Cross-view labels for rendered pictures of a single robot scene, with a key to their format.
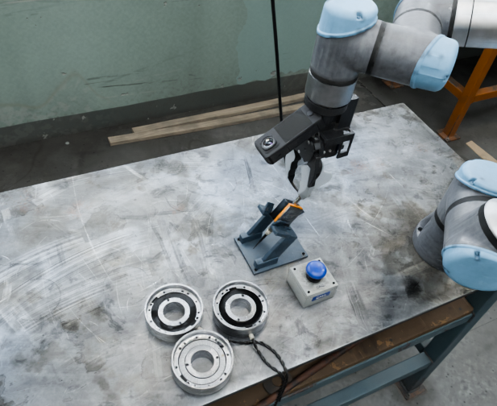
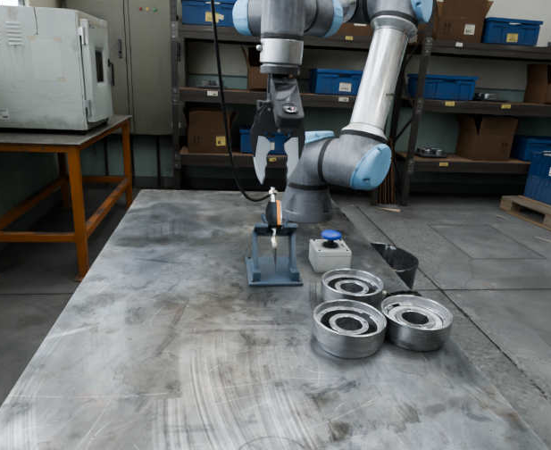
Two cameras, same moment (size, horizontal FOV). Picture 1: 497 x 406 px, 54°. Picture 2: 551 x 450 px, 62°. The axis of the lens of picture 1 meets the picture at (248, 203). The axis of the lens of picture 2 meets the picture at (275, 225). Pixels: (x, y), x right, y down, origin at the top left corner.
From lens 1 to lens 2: 0.88 m
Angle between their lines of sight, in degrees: 61
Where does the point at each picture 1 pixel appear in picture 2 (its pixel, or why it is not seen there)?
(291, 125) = (286, 92)
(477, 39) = not seen: hidden behind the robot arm
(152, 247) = (229, 338)
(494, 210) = (358, 125)
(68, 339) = (363, 435)
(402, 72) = (329, 16)
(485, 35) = not seen: hidden behind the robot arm
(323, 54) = (292, 12)
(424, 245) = (309, 212)
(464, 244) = (366, 152)
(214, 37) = not seen: outside the picture
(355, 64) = (309, 16)
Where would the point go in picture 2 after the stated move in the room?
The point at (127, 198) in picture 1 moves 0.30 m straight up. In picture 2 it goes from (121, 345) to (106, 127)
